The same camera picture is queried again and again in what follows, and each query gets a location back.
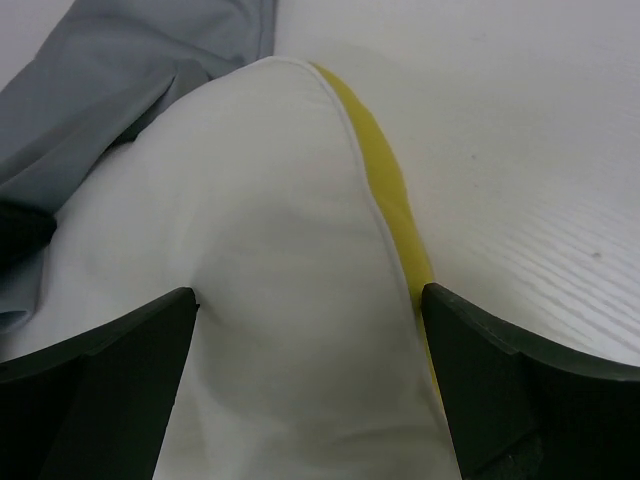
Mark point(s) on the grey pillowcase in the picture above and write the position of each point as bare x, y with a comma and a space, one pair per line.
104, 74

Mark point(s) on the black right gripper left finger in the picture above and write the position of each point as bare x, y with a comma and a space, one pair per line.
97, 405

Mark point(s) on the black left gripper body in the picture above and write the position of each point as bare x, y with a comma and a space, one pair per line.
24, 232

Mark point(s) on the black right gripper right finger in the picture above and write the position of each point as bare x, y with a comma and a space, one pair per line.
520, 406

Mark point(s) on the white pillow yellow edge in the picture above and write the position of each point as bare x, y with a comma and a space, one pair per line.
274, 195

